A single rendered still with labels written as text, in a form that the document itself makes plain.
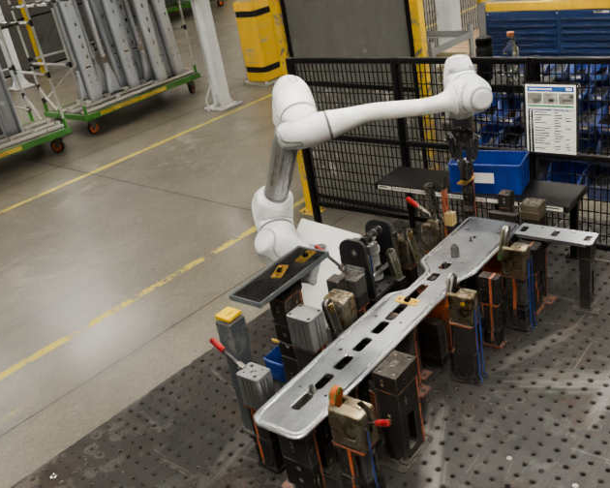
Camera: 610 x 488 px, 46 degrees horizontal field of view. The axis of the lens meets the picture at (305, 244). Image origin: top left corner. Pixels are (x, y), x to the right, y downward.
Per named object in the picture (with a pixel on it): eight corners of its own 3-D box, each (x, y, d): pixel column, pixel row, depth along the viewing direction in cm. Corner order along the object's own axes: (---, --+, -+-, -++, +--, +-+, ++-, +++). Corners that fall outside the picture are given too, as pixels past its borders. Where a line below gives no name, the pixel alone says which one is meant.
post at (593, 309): (598, 316, 270) (598, 247, 257) (568, 309, 276) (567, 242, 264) (604, 307, 274) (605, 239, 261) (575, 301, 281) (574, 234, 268)
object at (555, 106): (578, 158, 292) (578, 82, 278) (525, 153, 306) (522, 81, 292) (580, 156, 293) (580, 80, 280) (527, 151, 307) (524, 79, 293)
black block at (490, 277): (503, 353, 259) (500, 283, 246) (476, 347, 266) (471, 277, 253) (513, 342, 264) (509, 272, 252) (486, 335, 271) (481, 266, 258)
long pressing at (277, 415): (307, 446, 191) (306, 442, 190) (245, 420, 205) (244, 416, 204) (523, 225, 282) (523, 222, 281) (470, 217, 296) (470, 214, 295)
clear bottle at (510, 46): (516, 81, 301) (514, 33, 292) (502, 81, 305) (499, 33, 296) (523, 77, 305) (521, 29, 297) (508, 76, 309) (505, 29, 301)
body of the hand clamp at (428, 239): (442, 304, 294) (435, 227, 279) (428, 301, 299) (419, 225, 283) (449, 297, 298) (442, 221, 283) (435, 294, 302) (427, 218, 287)
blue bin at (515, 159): (521, 195, 297) (520, 166, 291) (449, 192, 312) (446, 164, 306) (531, 179, 309) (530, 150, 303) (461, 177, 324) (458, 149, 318)
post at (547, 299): (551, 305, 281) (549, 239, 268) (523, 299, 287) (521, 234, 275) (557, 297, 285) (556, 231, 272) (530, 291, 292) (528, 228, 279)
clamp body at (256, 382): (279, 479, 222) (256, 385, 207) (252, 467, 229) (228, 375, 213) (298, 459, 229) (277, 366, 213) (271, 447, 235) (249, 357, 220)
